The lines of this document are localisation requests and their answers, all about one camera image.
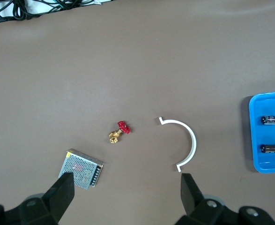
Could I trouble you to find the black printed electrolytic capacitor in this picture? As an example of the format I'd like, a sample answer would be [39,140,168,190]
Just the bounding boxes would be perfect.
[260,114,275,126]

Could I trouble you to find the black floor cable tangle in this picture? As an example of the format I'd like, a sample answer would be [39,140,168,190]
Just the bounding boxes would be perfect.
[0,0,116,31]

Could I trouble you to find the blue plastic tray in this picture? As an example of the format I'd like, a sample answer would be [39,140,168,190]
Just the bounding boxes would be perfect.
[248,90,275,173]

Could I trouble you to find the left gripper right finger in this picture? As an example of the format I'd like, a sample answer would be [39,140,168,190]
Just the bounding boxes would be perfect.
[178,173,275,225]

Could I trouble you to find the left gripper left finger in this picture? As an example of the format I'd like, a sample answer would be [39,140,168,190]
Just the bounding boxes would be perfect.
[0,172,75,225]

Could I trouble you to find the white half-round pipe clamp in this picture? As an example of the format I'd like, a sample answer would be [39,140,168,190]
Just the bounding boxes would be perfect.
[156,116,197,173]

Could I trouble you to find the metal mesh power supply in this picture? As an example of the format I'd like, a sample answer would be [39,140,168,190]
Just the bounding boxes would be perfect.
[58,148,105,190]

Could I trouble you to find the brass valve red handwheel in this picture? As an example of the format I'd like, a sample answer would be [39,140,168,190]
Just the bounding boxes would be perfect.
[108,120,132,145]

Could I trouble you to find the brown electrolytic capacitor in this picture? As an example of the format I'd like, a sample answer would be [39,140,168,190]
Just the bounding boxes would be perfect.
[260,143,275,154]

